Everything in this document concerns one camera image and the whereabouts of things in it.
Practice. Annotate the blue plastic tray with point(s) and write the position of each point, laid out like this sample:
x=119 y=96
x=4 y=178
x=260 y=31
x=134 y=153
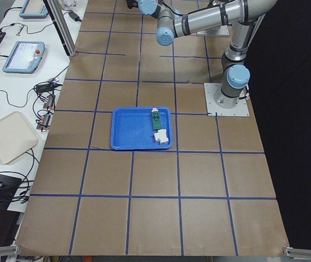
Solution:
x=131 y=129

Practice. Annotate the beige plastic tray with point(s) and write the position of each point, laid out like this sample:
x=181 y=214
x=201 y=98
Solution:
x=16 y=137

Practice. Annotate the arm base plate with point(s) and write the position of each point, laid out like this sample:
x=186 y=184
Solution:
x=218 y=104
x=219 y=31

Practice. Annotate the aluminium frame post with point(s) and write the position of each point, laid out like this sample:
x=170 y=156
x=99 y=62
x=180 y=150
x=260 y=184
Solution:
x=57 y=17

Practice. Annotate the near blue teach pendant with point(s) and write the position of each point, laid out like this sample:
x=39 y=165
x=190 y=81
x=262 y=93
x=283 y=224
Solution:
x=24 y=57

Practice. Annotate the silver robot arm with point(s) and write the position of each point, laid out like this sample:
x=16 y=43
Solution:
x=242 y=15

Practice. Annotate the far blue teach pendant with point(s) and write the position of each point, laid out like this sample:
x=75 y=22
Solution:
x=33 y=9

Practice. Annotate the black power adapter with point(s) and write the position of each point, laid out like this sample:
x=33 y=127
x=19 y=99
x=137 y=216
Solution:
x=74 y=16

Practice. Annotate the white plastic connector block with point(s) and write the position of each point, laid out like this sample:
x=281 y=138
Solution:
x=161 y=136

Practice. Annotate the blue teach pendant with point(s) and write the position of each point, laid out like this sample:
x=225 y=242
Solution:
x=33 y=9
x=24 y=57

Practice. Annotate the green circuit board module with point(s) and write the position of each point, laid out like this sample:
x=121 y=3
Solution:
x=156 y=121

